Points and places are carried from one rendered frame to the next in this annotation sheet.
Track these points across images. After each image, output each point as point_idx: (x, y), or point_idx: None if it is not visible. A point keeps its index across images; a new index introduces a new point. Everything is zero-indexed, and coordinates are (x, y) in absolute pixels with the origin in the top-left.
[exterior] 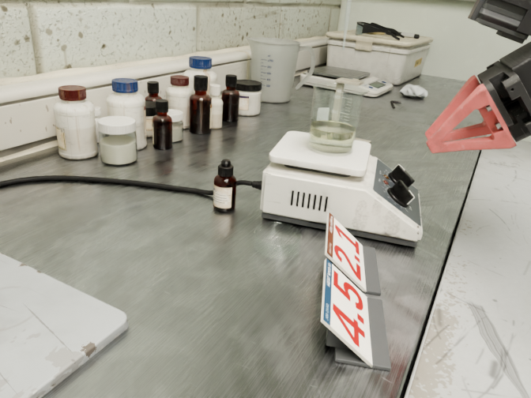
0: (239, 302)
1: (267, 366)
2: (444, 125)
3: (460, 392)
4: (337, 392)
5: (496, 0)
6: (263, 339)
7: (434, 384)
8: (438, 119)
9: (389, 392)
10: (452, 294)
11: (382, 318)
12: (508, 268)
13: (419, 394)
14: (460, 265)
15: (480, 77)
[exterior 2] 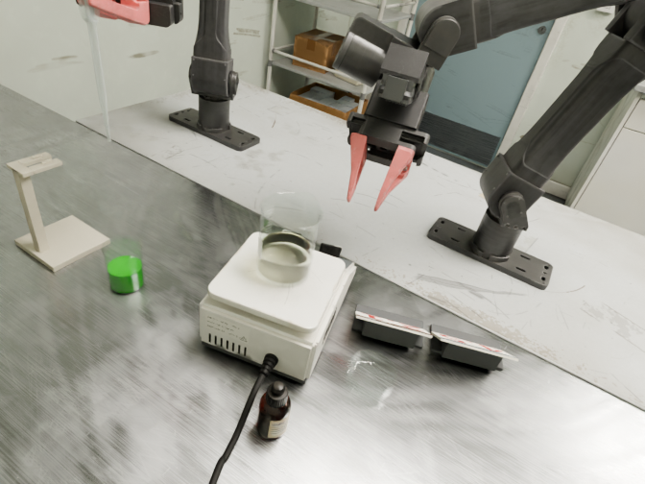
0: (460, 424)
1: (523, 412)
2: (387, 188)
3: (500, 317)
4: (526, 375)
5: (414, 84)
6: (498, 411)
7: (499, 326)
8: (354, 181)
9: (514, 349)
10: (409, 282)
11: (453, 330)
12: (368, 240)
13: (510, 335)
14: (370, 262)
15: (378, 137)
